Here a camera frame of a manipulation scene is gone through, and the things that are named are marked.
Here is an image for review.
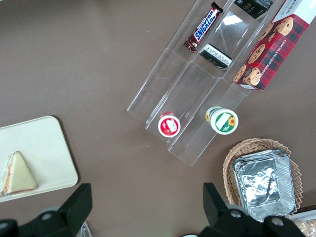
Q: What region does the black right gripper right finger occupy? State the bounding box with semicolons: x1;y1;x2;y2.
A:
197;182;304;237

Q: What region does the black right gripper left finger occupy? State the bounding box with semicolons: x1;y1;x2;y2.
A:
0;183;93;237

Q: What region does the light wicker basket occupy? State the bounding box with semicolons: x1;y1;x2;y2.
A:
223;138;301;215

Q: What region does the beige plastic tray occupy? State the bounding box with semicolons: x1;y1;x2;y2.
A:
0;115;79;203

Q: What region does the clear acrylic bottle rack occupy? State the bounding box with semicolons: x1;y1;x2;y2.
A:
78;220;94;237

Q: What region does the aluminium foil container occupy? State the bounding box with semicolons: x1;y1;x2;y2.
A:
232;147;297;223

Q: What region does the white rectangular bin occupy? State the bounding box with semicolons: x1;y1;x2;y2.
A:
288;211;316;237

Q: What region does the tan snack bag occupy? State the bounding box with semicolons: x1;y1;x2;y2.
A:
296;219;316;237

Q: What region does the green lid cup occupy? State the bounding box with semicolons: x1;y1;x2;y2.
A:
205;106;239;135

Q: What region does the red lid cup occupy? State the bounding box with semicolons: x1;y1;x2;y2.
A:
158;111;181;137

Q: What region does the clear acrylic stepped display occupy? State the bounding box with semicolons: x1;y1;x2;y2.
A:
126;0;281;167

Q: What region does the small black box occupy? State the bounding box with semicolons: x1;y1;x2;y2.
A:
233;0;274;20
198;43;233;71

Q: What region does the red tartan cookie box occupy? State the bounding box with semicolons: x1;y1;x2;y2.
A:
233;0;316;91

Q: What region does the Snickers chocolate bar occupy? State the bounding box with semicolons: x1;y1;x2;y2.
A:
183;1;224;54

